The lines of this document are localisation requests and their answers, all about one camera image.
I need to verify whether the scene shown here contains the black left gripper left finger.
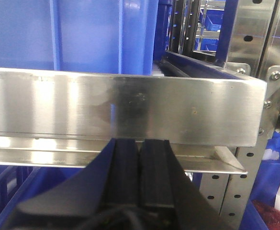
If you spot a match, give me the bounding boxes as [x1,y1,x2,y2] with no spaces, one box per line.
[17,139,138,216]

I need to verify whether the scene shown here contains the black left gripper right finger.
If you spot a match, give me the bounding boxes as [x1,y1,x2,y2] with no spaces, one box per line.
[140,139,223,230]

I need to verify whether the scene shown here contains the steel shelf front beam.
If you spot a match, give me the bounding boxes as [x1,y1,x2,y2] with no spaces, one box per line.
[0,68,267,174]

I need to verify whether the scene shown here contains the large blue bin upper shelf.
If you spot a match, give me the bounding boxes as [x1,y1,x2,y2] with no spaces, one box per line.
[0,0,158,75]

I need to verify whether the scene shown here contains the perforated steel shelf upright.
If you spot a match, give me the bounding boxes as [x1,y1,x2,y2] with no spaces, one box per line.
[199,0,280,230]

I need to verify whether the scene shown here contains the blue bin with red bags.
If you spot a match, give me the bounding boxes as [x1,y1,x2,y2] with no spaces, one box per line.
[239,132,280,230]

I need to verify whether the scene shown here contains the blue bin lower left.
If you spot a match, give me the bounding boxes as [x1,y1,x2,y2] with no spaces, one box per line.
[0,165,80,227]

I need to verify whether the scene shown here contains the red anti-static bags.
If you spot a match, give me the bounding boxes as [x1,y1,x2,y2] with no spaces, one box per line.
[252,200,280,230]

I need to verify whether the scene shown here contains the steel corner bracket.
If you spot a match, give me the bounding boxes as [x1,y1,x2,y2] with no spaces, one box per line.
[259,66,280,139]

